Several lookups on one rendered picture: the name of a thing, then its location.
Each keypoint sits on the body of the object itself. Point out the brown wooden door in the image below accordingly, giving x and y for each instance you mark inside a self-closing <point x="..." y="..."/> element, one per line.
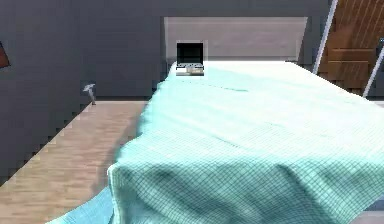
<point x="353" y="50"/>

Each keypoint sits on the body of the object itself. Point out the red framed wall picture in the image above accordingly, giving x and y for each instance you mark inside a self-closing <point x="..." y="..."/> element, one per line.
<point x="2" y="57"/>

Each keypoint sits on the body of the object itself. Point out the open black laptop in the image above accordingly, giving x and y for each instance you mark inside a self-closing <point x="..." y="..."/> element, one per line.
<point x="189" y="56"/>

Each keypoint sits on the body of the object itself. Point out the bed with turquoise cover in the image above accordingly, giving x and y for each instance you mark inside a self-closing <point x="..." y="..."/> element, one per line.
<point x="253" y="140"/>

